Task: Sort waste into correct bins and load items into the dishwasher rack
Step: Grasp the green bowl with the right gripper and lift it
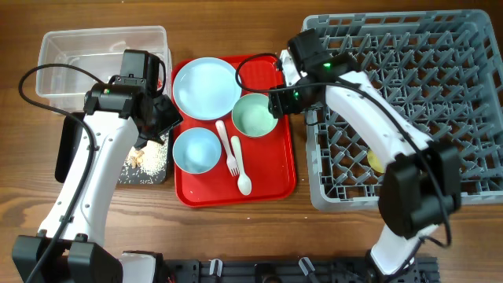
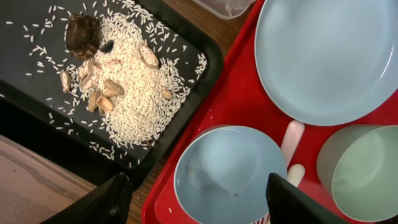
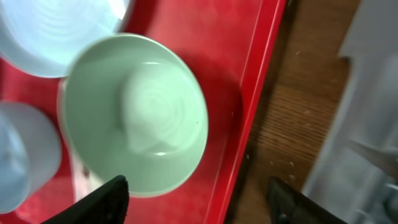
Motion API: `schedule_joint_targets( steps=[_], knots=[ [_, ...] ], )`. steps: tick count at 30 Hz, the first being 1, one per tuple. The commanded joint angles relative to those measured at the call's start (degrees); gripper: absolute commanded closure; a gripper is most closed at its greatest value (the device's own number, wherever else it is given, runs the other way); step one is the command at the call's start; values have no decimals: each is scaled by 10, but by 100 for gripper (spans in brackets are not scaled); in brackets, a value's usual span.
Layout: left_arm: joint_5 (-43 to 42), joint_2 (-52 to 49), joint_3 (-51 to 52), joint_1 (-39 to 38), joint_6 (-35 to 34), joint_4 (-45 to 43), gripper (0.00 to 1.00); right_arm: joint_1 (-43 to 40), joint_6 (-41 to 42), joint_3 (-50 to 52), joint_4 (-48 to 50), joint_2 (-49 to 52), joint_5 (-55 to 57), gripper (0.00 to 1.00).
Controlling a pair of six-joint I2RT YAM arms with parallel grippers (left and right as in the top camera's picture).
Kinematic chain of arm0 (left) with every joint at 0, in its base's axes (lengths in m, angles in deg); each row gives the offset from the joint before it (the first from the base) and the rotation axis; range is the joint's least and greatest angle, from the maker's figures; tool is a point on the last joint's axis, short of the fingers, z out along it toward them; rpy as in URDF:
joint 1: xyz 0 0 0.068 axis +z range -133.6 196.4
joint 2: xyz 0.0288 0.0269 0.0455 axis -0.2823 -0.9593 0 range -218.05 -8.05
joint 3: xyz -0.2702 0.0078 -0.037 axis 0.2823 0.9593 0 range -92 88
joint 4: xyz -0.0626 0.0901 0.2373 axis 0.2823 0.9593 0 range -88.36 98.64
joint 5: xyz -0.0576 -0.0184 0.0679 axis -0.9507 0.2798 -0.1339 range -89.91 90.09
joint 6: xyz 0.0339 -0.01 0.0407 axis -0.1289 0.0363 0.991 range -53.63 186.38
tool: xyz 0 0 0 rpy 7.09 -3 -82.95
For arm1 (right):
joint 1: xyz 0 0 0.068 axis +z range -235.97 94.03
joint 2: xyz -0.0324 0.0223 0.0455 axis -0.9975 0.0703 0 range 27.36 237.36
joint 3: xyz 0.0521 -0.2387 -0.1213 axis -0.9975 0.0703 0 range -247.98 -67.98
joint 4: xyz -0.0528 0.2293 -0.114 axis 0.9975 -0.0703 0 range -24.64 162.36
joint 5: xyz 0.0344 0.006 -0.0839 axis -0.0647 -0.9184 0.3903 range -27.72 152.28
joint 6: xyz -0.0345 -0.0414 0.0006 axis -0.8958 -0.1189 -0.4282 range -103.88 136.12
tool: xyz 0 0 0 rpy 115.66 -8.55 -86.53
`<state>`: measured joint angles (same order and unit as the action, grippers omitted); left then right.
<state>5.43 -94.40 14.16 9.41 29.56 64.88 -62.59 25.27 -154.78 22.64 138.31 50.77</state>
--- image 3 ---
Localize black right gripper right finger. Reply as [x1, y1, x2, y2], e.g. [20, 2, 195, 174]
[266, 177, 346, 224]

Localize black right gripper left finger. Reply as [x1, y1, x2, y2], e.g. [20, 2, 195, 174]
[43, 175, 129, 224]

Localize light blue bowl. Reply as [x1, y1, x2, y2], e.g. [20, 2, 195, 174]
[1, 102, 62, 214]

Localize mint green bowl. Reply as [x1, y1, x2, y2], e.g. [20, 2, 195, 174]
[58, 34, 209, 198]

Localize light blue plate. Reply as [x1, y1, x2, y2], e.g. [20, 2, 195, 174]
[1, 0, 136, 78]

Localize grey dishwasher rack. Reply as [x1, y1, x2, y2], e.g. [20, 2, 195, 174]
[302, 0, 397, 223]

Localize white plastic fork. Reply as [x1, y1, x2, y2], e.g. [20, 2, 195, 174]
[70, 148, 104, 202]

